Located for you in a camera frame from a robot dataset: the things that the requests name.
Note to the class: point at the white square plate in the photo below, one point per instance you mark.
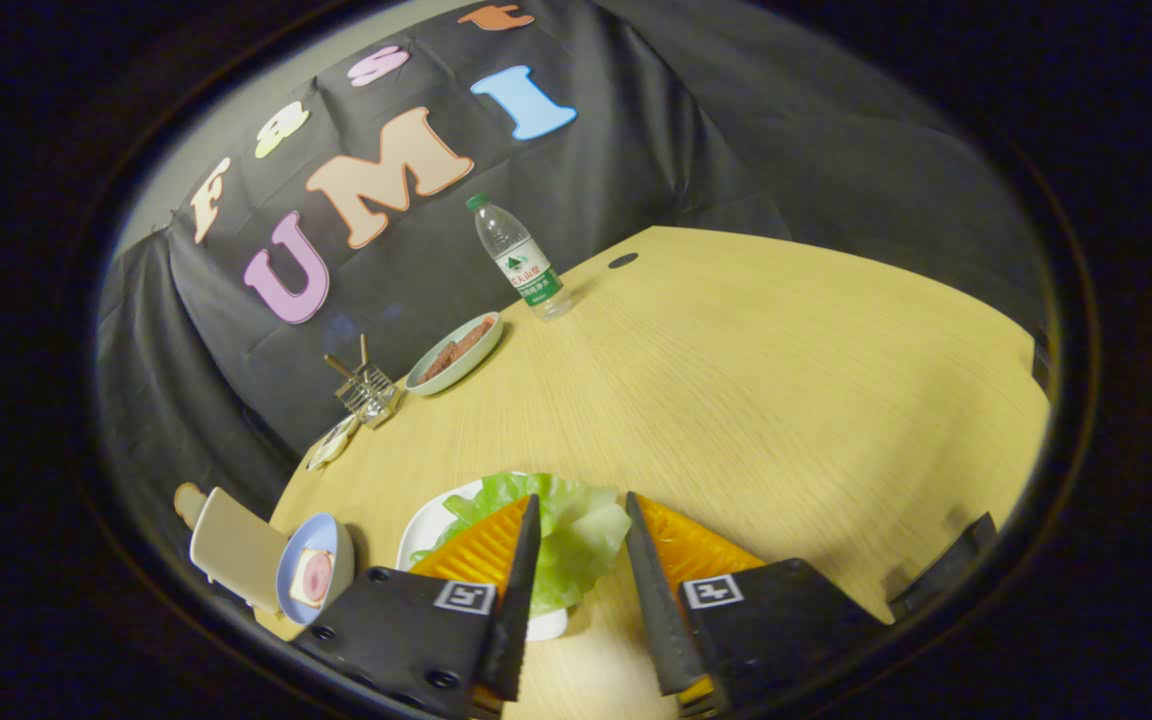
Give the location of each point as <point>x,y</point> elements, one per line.
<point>426,530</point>

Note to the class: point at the white divided condiment dish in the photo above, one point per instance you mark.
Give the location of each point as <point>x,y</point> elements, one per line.
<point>333,443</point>

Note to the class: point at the brown meat patty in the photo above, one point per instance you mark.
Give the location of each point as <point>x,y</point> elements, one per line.
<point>476,335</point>
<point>439,360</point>

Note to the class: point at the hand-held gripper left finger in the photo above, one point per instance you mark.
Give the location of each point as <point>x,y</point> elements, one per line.
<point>521,600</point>

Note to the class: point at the green lettuce leaf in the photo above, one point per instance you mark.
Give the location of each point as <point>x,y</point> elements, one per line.
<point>576,540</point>

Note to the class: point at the blue round plate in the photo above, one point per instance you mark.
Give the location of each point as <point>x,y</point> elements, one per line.
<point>331,535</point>

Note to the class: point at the wooden chopsticks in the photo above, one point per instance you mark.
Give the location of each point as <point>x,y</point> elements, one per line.
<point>363,352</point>

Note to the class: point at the black table grommet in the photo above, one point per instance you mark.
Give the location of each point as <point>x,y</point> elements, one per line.
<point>623,260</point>

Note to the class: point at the bread slice with ham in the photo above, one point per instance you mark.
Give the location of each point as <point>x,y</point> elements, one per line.
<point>314,578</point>

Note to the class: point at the white toaster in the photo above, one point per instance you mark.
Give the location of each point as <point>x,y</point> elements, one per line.
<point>236,550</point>

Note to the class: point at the clear water bottle green cap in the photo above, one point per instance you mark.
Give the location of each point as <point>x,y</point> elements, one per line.
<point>526,270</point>

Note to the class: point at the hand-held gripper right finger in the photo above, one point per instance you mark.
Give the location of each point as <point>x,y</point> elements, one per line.
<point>651,600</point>

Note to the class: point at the pale green plate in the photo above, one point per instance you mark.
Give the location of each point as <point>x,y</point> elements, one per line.
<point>461,372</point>

